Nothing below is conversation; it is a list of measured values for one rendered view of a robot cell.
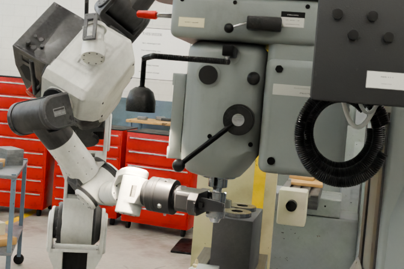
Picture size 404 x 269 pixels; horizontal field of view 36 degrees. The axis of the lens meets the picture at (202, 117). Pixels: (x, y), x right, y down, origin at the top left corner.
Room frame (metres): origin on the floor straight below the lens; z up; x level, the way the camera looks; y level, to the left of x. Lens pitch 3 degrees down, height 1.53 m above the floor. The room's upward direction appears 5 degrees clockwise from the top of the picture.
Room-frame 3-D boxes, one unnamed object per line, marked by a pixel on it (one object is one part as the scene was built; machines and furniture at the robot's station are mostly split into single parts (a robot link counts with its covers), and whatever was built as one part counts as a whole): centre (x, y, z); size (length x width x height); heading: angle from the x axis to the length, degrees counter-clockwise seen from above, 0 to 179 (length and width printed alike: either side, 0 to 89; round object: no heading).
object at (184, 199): (1.54, 0.03, 1.23); 0.13 x 0.12 x 0.10; 160
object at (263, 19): (1.36, -0.09, 1.66); 0.12 x 0.04 x 0.04; 81
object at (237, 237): (1.92, -0.14, 1.05); 0.22 x 0.12 x 0.20; 167
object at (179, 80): (1.53, 0.06, 1.45); 0.04 x 0.04 x 0.21; 81
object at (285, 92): (1.48, -0.24, 1.47); 0.24 x 0.19 x 0.26; 171
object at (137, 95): (1.51, 0.15, 1.48); 0.07 x 0.07 x 0.06
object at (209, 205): (1.48, -0.04, 1.24); 0.06 x 0.02 x 0.03; 70
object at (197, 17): (1.50, -0.09, 1.68); 0.34 x 0.24 x 0.10; 81
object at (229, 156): (1.51, -0.06, 1.47); 0.21 x 0.19 x 0.32; 171
